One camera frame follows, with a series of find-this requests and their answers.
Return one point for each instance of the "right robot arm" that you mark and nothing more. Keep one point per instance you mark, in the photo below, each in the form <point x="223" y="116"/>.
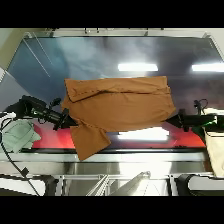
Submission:
<point x="203" y="120"/>

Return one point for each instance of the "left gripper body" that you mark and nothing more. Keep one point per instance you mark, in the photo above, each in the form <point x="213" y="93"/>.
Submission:
<point x="65" y="120"/>

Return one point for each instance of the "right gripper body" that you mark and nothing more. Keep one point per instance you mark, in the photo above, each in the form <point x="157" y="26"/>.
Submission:
<point x="181" y="120"/>

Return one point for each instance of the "cream garment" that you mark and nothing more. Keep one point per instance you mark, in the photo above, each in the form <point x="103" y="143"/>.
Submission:
<point x="216" y="150"/>

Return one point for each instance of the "pale green garment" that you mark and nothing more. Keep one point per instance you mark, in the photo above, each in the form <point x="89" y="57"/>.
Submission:
<point x="18" y="135"/>

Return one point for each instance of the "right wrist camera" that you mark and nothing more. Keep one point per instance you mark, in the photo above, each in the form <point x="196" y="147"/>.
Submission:
<point x="199" y="106"/>

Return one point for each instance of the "silver frame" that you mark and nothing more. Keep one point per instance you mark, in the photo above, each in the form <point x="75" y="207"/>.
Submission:
<point x="133" y="157"/>

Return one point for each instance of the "brown T-shirt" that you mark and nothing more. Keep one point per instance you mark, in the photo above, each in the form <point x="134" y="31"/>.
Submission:
<point x="120" y="106"/>

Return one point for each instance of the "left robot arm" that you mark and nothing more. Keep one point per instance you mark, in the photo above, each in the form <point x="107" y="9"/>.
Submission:
<point x="33" y="108"/>

